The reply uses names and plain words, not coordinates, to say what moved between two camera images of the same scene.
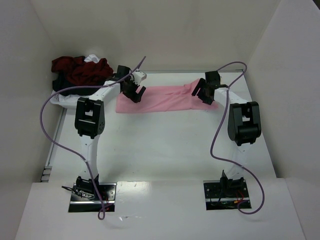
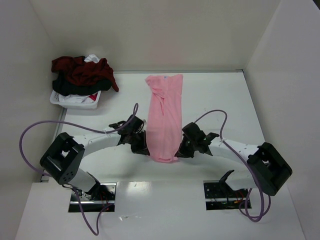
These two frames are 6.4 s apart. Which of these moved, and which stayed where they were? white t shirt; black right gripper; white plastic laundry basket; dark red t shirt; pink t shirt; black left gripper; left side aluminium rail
Moved: black right gripper; pink t shirt; black left gripper
Stayed: white plastic laundry basket; left side aluminium rail; dark red t shirt; white t shirt
